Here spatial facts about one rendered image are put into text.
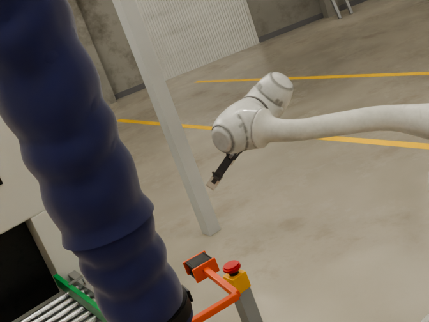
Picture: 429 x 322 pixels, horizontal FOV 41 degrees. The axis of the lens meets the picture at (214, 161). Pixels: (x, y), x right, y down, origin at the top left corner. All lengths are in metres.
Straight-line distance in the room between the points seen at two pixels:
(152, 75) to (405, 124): 3.25
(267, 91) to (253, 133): 0.16
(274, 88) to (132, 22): 3.00
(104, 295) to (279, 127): 0.59
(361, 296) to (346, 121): 2.33
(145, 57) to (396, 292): 2.43
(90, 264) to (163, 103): 3.21
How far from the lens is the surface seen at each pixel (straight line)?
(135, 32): 4.46
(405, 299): 3.56
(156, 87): 4.51
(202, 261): 1.91
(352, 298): 3.66
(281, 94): 1.54
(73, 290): 3.52
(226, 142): 1.42
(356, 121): 1.43
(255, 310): 2.32
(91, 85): 1.31
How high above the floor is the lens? 2.11
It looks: 19 degrees down
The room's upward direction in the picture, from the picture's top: 20 degrees counter-clockwise
